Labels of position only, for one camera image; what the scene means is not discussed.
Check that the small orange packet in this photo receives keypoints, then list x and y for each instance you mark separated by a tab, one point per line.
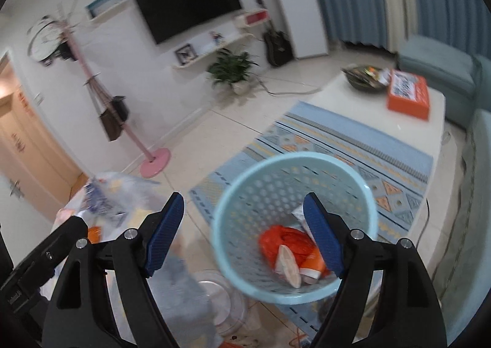
94	234

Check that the grey covered sofa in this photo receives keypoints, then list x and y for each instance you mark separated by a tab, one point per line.
468	217

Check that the short curved white shelf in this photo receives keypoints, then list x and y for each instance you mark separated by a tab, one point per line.
214	51

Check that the clear plastic container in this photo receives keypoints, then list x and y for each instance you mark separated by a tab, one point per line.
226	302

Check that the light wooden door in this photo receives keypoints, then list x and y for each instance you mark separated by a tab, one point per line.
34	141

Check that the black hanging pouch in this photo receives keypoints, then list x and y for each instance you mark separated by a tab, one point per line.
66	52

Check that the clear printed plastic bag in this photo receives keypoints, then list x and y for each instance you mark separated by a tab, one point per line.
111	194

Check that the large blue-lined box shelf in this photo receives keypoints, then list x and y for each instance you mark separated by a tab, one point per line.
107	1

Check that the orange plastic bag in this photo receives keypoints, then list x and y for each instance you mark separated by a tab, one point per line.
284	237

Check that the round table patterned cloth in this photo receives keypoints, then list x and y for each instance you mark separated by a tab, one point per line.
184	294

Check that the small colourful figurine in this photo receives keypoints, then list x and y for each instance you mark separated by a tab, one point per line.
216	36

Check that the pink-lined box shelf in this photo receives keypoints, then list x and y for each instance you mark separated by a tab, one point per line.
253	18

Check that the black wall television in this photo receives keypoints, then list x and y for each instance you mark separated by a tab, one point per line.
184	3

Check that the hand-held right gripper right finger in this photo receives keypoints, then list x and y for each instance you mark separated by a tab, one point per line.
322	233

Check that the potted green plant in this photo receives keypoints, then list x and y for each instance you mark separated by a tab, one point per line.
230	66

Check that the white panda wall clock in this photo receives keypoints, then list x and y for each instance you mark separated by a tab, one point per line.
42	39

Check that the orange and white tube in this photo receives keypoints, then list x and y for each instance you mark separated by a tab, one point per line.
312	263

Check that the orange printed box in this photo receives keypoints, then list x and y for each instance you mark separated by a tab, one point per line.
408	97

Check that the black acoustic guitar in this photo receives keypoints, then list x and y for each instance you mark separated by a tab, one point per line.
278	47

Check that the white standing air conditioner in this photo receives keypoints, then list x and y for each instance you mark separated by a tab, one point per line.
295	7

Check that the light blue perforated basket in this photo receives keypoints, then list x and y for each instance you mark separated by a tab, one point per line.
220	225

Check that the cream pointed wrapper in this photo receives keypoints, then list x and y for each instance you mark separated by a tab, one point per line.
287	263

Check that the blue patterned rug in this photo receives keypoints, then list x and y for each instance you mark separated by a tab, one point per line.
326	133

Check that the black shoulder bag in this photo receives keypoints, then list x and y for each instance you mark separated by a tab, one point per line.
119	106

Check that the white flat packet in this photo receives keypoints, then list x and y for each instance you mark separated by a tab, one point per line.
299	215

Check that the dark bowl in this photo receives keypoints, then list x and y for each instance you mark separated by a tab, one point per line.
358	86

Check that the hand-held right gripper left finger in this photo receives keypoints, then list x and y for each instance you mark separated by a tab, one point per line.
165	233

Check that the brown handbag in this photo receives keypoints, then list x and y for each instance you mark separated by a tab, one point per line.
111	125

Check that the assorted snack packets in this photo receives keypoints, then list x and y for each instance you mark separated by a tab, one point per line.
370	75

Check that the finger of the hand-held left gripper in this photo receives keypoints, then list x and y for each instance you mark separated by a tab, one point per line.
61	244

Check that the blue-grey armchair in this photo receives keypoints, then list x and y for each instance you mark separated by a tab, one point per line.
437	72

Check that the wall light switch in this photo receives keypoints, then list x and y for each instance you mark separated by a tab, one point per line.
38	98

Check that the butterfly picture frame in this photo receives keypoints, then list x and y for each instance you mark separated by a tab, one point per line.
186	53

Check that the pink coat rack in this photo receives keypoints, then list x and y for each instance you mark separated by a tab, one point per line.
155	164

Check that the white coffee table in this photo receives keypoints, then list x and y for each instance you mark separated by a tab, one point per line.
345	110

